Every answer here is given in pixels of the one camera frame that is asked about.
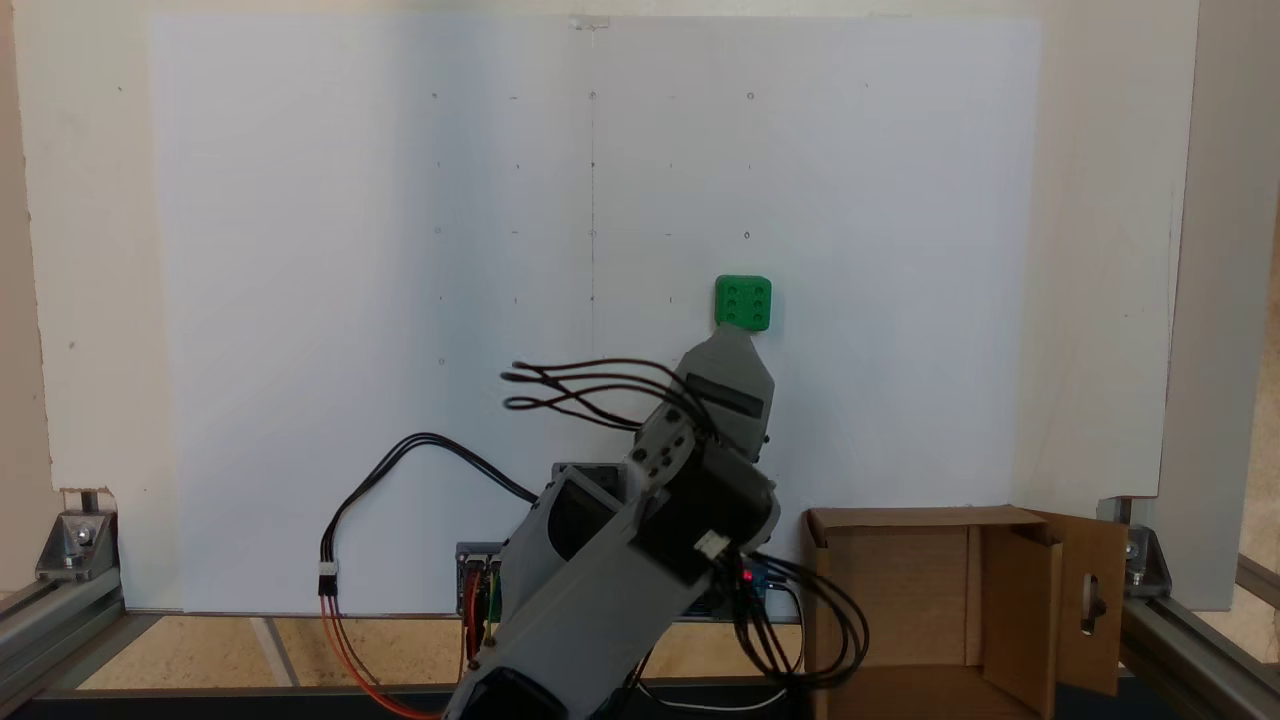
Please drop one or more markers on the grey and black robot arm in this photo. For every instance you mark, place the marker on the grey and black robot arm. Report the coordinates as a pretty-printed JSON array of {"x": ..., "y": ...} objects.
[{"x": 600, "y": 600}]

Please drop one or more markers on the aluminium frame rail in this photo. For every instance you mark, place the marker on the aluminium frame rail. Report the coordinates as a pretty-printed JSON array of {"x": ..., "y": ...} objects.
[
  {"x": 1200, "y": 660},
  {"x": 60, "y": 630}
]

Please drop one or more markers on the open cardboard box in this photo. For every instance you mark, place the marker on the open cardboard box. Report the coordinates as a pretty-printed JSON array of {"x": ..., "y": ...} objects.
[{"x": 900, "y": 600}]

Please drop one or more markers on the white paper sheet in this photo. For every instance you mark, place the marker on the white paper sheet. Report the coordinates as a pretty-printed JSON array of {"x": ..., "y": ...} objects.
[{"x": 400, "y": 250}]

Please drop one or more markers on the circuit board with blue parts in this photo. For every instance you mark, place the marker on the circuit board with blue parts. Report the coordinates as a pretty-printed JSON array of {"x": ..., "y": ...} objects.
[{"x": 770, "y": 588}]

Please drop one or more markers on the metal corner bracket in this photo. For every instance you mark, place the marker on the metal corner bracket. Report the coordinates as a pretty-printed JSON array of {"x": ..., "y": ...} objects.
[
  {"x": 78, "y": 545},
  {"x": 1148, "y": 560}
]

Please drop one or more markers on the green die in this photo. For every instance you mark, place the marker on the green die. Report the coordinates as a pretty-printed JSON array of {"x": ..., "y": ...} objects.
[{"x": 743, "y": 303}]

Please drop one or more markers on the circuit board with white connector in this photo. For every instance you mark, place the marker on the circuit board with white connector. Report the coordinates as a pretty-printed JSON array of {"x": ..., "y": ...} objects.
[{"x": 478, "y": 580}]

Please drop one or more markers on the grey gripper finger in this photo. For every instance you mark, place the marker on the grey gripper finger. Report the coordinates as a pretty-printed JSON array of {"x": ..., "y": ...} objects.
[{"x": 732, "y": 352}]

